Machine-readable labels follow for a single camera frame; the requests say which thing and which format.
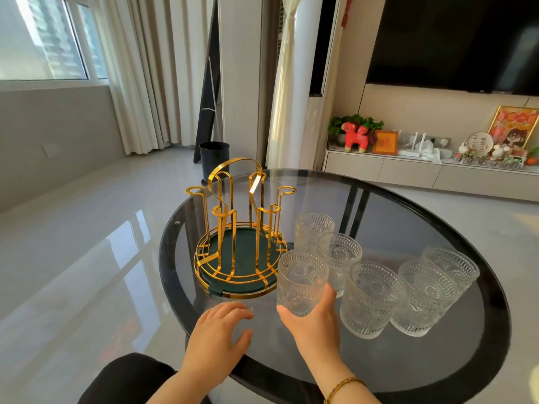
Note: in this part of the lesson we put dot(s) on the round white decorative plaque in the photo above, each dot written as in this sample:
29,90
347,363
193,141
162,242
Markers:
480,143

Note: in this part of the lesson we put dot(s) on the white column air conditioner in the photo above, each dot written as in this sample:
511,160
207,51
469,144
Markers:
309,121

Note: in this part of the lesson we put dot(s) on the person's black trousers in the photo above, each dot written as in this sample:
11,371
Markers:
126,380

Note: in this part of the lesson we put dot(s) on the black flat screen television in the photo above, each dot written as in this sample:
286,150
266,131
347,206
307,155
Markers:
454,37

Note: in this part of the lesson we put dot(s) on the white wall socket plate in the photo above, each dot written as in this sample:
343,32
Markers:
52,151

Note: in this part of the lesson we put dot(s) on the embossed clear glass tumbler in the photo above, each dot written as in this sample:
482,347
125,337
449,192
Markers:
452,267
421,298
370,302
342,258
312,229
301,281

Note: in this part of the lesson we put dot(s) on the person's right thumb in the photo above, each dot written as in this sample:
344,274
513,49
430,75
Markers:
289,320

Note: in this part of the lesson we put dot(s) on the small orange framed picture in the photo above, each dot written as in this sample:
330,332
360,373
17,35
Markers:
385,142

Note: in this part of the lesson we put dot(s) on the dark green round drip tray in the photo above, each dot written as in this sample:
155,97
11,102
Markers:
244,256

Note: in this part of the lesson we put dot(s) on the red hanging ornament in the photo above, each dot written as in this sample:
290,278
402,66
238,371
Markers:
348,10

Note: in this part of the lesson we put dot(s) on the person's right hand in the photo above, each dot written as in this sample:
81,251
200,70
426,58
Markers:
316,332

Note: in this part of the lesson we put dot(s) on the white sheer tied curtain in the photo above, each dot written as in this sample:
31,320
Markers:
283,100

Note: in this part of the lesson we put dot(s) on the beige pleated curtains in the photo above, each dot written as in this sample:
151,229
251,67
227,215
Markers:
151,71

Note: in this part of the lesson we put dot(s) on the large gold framed picture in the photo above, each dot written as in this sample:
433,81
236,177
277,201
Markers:
514,126

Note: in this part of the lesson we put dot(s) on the red plush horse toy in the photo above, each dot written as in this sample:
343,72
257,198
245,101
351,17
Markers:
356,136

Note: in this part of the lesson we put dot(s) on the person's left hand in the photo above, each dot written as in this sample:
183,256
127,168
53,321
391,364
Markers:
210,344

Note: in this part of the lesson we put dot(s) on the green potted plant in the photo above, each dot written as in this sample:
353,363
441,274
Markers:
370,124

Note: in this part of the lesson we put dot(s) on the white router with antennas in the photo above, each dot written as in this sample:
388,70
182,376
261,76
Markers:
410,152

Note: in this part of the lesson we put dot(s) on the black round waste bin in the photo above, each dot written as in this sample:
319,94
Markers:
214,160

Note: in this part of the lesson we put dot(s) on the black table leg frame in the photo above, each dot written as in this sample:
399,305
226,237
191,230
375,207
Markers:
356,210

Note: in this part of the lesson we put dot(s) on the white framed window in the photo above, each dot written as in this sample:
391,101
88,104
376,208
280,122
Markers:
42,37

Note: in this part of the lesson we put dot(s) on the black leaning folding stand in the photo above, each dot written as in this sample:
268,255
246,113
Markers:
208,100

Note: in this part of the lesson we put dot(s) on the row of small figurines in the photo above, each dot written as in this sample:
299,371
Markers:
492,160

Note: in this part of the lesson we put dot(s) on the person's right forearm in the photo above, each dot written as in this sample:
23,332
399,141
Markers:
337,380

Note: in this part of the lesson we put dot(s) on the white low media cabinet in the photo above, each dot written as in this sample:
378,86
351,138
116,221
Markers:
412,174

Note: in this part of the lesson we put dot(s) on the person's left forearm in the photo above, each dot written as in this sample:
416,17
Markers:
181,389

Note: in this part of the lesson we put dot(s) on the white crumpled plastic bag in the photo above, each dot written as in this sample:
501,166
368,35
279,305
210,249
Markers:
430,151

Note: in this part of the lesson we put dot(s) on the person's left thumb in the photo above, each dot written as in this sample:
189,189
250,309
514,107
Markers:
243,341

